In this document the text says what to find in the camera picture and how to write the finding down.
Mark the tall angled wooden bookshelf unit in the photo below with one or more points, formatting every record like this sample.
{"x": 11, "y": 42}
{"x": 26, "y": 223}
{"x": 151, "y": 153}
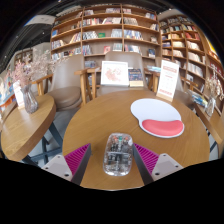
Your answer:
{"x": 190, "y": 50}

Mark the dark blue book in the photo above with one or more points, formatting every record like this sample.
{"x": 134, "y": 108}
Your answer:
{"x": 135, "y": 76}

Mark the round wooden side table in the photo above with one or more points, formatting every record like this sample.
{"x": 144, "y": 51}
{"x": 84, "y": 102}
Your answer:
{"x": 23, "y": 123}
{"x": 215, "y": 125}

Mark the colourful book display stand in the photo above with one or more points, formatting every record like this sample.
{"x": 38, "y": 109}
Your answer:
{"x": 5, "y": 88}

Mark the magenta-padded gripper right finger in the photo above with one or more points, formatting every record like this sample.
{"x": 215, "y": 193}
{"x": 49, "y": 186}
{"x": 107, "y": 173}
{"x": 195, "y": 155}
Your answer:
{"x": 156, "y": 166}

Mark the white mouse pad, red rest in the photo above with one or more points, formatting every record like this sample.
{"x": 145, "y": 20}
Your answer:
{"x": 150, "y": 111}

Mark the transparent computer mouse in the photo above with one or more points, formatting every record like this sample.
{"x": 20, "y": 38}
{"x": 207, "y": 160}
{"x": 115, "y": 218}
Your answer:
{"x": 117, "y": 155}

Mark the white floral print card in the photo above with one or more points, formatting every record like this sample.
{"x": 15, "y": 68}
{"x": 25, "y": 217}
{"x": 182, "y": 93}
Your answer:
{"x": 114, "y": 73}

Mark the glass vase with pink flowers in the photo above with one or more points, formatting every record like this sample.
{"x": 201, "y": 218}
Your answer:
{"x": 29, "y": 100}

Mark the white hanging ceiling sign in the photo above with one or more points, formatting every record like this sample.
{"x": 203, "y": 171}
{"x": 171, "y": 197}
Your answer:
{"x": 40, "y": 19}

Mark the glass vase with dried flowers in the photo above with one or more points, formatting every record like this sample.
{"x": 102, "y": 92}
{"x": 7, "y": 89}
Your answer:
{"x": 210, "y": 106}

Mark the stack of colourful books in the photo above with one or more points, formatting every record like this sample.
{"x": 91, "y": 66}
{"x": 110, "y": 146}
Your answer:
{"x": 198, "y": 98}

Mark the white and red table sign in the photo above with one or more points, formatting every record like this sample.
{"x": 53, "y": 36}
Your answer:
{"x": 167, "y": 80}

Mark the small distant bookshelf unit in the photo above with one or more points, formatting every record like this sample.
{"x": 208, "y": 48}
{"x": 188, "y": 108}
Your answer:
{"x": 23, "y": 56}

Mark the yellow poster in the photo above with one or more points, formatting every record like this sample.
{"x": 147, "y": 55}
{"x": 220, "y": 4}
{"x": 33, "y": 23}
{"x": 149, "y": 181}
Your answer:
{"x": 213, "y": 47}

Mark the wide wooden bookshelf unit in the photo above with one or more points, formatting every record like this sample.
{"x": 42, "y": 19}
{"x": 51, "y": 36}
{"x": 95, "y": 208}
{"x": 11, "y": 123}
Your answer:
{"x": 100, "y": 30}

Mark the beige wooden-armed chair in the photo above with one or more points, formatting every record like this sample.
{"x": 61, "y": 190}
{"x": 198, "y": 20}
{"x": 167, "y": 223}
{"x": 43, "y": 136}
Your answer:
{"x": 65, "y": 83}
{"x": 120, "y": 56}
{"x": 185, "y": 96}

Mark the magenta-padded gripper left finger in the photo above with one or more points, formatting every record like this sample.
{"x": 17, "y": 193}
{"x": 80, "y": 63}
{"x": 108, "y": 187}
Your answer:
{"x": 66, "y": 166}

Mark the small white card sign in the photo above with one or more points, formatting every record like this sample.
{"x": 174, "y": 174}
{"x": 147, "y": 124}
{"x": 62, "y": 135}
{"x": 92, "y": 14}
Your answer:
{"x": 18, "y": 95}

